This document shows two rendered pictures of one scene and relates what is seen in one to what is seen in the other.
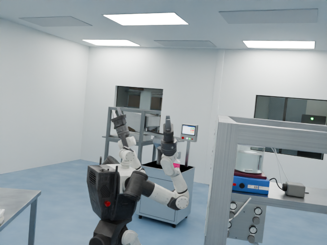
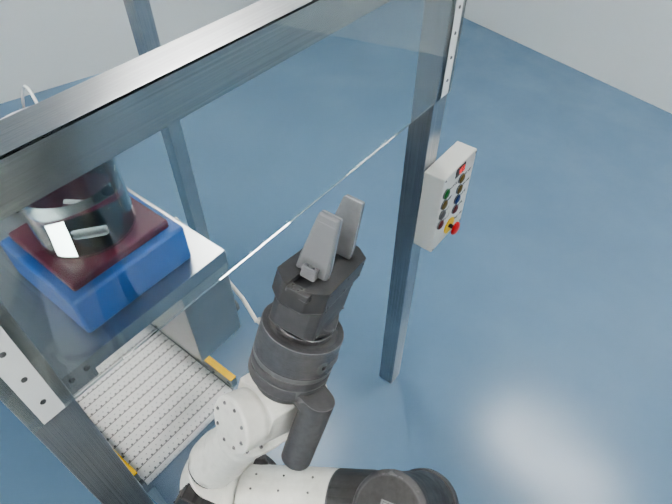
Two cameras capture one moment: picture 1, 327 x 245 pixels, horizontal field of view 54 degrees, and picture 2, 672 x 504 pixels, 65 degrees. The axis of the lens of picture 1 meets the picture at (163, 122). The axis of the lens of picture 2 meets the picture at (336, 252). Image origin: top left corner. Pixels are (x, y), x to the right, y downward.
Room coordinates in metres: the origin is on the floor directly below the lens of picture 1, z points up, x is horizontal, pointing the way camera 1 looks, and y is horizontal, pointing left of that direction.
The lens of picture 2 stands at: (2.00, 0.14, 1.89)
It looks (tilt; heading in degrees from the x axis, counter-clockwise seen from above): 47 degrees down; 209
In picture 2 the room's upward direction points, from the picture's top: straight up
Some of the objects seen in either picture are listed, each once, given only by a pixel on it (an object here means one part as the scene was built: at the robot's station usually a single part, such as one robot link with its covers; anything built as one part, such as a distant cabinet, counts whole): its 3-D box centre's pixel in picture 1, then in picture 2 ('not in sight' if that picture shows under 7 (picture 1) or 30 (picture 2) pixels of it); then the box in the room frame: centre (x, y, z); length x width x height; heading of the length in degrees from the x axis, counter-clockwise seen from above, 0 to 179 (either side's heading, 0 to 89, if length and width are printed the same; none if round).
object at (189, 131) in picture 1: (187, 145); not in sight; (4.54, -0.38, 1.07); 0.23 x 0.10 x 0.62; 66
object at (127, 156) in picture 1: (126, 156); not in sight; (1.97, 0.21, 1.29); 0.10 x 0.07 x 0.09; 31
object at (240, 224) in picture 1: (241, 217); (174, 285); (1.59, -0.44, 1.11); 0.22 x 0.11 x 0.20; 81
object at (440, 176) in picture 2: not in sight; (444, 198); (0.90, -0.12, 0.94); 0.17 x 0.06 x 0.26; 171
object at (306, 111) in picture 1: (288, 126); not in sight; (6.26, -2.46, 1.43); 1.38 x 0.01 x 1.16; 66
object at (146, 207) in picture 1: (165, 192); not in sight; (4.50, -0.13, 0.38); 0.63 x 0.57 x 0.76; 66
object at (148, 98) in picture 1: (138, 110); not in sight; (7.63, 0.62, 1.43); 1.32 x 0.01 x 1.11; 66
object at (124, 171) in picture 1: (114, 188); not in sight; (1.94, 0.26, 1.09); 0.34 x 0.30 x 0.36; 31
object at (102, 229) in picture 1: (110, 233); not in sight; (1.90, 0.26, 0.82); 0.28 x 0.13 x 0.18; 156
